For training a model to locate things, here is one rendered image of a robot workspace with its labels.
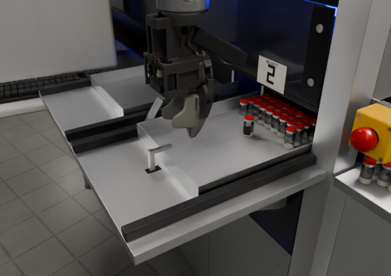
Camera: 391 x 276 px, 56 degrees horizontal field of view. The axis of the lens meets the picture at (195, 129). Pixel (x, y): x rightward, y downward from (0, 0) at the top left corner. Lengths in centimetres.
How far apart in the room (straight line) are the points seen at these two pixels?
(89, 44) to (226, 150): 83
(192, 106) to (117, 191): 22
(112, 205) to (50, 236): 130
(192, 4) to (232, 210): 33
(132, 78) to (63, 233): 101
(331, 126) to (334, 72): 10
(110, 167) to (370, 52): 51
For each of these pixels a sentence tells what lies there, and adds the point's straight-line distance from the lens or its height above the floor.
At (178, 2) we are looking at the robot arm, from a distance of 51.
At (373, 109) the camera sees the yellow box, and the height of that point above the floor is 103.
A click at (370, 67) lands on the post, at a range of 69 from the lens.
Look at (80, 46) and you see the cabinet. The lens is 145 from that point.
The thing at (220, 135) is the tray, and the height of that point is 88.
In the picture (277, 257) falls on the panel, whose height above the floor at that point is 56.
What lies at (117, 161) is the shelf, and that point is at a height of 88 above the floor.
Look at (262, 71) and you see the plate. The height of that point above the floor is 102.
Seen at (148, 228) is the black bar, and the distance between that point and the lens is 59.
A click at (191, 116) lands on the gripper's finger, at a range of 59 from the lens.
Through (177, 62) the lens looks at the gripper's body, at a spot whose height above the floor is 113.
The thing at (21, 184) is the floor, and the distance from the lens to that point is 233.
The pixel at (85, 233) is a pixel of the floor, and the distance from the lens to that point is 190.
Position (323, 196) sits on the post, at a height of 82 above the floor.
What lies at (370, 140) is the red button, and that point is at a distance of 63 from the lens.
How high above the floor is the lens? 130
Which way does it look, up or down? 30 degrees down
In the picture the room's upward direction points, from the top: straight up
